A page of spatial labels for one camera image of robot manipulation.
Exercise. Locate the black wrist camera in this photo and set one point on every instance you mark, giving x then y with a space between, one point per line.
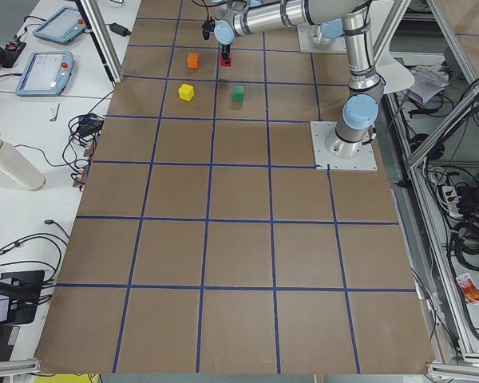
208 27

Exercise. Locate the black device with red parts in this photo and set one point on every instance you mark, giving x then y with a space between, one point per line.
10 53

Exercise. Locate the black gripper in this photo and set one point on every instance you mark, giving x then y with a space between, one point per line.
225 51

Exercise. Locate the black power adapter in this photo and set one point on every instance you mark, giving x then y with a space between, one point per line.
119 29

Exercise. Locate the green wooden cube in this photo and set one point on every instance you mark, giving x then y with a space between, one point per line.
237 93

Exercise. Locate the red wooden cube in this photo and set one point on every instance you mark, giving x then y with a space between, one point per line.
225 61

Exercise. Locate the teach pendant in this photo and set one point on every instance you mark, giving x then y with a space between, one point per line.
46 74
62 28

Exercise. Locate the red snack packet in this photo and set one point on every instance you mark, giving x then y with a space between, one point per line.
468 288

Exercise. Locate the orange wooden cube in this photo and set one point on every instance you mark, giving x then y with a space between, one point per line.
193 60

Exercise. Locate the lower teach pendant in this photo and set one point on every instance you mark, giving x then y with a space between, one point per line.
46 74

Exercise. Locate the aluminium frame post left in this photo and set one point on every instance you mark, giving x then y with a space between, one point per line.
95 24

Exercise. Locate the white power strip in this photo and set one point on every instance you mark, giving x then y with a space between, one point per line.
446 194

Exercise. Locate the upper teach pendant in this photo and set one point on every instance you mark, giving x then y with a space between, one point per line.
62 28

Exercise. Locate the white papers pile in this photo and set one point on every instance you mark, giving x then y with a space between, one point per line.
429 81

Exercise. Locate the allen key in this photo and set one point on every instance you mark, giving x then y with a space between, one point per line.
54 113

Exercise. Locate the yellow wooden cube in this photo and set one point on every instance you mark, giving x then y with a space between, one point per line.
186 92

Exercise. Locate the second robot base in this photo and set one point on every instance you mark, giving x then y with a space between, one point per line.
323 38

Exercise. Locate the black monitor stand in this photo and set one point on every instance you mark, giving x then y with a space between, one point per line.
20 294

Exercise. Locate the white cylindrical bottle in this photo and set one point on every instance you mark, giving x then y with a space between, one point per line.
19 169

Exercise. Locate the square metal base plate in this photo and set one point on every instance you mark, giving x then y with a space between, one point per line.
330 153

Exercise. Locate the aluminium frame right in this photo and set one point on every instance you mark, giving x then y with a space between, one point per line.
442 135

